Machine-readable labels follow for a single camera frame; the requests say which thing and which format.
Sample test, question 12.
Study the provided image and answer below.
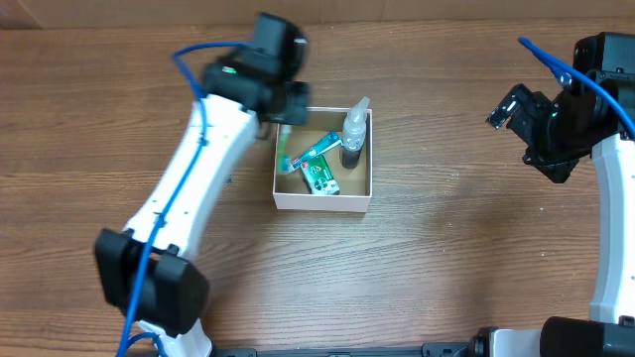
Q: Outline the green white toothbrush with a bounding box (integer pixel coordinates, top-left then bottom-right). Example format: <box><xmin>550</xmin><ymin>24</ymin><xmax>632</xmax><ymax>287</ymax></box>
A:
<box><xmin>277</xmin><ymin>125</ymin><xmax>293</xmax><ymax>175</ymax></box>

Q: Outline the foam soap pump bottle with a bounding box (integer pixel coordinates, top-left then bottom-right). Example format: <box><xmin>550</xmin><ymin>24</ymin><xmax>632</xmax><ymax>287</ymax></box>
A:
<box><xmin>341</xmin><ymin>96</ymin><xmax>370</xmax><ymax>170</ymax></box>

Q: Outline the white cardboard box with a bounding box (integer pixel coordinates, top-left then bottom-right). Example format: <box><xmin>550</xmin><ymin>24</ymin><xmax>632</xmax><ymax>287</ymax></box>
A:
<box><xmin>272</xmin><ymin>107</ymin><xmax>373</xmax><ymax>212</ymax></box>

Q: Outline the green Dettol soap bar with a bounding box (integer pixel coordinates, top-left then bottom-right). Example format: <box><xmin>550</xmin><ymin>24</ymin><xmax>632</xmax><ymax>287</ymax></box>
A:
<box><xmin>301</xmin><ymin>155</ymin><xmax>340</xmax><ymax>195</ymax></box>

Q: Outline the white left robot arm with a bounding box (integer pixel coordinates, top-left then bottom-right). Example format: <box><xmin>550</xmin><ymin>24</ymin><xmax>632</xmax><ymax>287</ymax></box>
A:
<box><xmin>94</xmin><ymin>13</ymin><xmax>310</xmax><ymax>356</ymax></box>

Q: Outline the green white toothpaste tube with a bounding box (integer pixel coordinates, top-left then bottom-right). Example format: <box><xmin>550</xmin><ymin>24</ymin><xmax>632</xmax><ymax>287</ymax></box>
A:
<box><xmin>290</xmin><ymin>131</ymin><xmax>341</xmax><ymax>171</ymax></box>

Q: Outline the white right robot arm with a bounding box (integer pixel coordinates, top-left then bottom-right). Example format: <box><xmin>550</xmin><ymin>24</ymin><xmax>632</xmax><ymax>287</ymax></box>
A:
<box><xmin>462</xmin><ymin>32</ymin><xmax>634</xmax><ymax>356</ymax></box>

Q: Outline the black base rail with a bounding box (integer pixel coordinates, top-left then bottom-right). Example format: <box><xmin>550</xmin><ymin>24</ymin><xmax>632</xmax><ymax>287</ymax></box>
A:
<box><xmin>211</xmin><ymin>342</ymin><xmax>469</xmax><ymax>357</ymax></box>

